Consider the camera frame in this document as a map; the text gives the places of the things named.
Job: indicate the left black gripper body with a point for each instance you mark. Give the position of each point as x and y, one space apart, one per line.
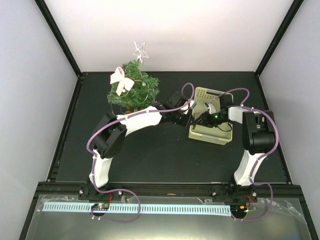
180 121

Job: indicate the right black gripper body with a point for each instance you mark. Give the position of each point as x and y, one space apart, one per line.
213 121

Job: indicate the yellow-green plastic basket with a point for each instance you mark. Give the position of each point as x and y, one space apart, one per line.
220 135

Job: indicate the small green christmas tree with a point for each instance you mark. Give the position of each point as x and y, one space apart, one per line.
143 93

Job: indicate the pink felt bow ornament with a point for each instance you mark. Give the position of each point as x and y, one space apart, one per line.
124 83

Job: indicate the silver star ornament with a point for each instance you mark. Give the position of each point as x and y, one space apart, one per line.
140 52

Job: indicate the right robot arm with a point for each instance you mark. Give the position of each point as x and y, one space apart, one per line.
260 138

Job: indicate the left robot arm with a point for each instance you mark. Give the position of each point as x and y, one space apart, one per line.
108 137

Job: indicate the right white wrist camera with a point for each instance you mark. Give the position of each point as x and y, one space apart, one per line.
210 108

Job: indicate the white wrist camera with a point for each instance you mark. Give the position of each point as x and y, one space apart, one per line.
189 106
210 108

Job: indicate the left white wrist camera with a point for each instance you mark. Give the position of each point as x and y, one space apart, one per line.
189 106

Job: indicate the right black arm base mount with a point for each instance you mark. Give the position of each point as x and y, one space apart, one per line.
225 194

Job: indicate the white slotted cable duct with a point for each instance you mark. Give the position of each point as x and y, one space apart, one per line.
134 208

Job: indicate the black aluminium frame rail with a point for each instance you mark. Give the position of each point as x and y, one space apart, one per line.
170 189

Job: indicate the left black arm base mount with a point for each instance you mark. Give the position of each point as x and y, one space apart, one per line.
100 202

